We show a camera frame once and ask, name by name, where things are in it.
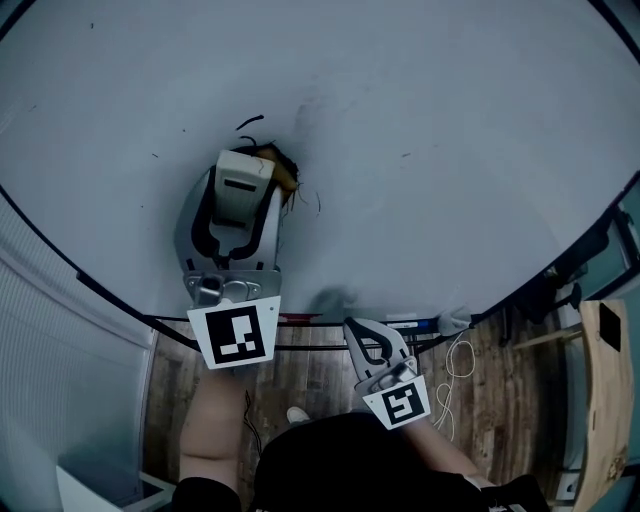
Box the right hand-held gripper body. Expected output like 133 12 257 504
354 355 432 431

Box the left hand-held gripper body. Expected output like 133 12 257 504
182 269 282 370

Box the beige whiteboard eraser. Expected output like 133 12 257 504
211 142 301 237

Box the white whiteboard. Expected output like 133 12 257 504
0 0 640 327

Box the person's left forearm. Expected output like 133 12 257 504
178 366 252 497

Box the person's right forearm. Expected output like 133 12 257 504
399 416 495 490

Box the white spray bottle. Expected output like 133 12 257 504
437 305 474 338

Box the person's black shirt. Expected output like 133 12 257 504
172 411 551 512

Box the black mesh office chair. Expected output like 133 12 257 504
512 229 612 327

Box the wooden side table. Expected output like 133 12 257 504
512 298 636 512

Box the black phone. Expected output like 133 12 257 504
598 302 623 353

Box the white table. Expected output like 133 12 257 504
54 464 177 512

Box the black framed glass door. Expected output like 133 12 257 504
602 192 640 301

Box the white cable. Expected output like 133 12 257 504
432 332 477 444

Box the thin black cable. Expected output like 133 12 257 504
242 389 264 452

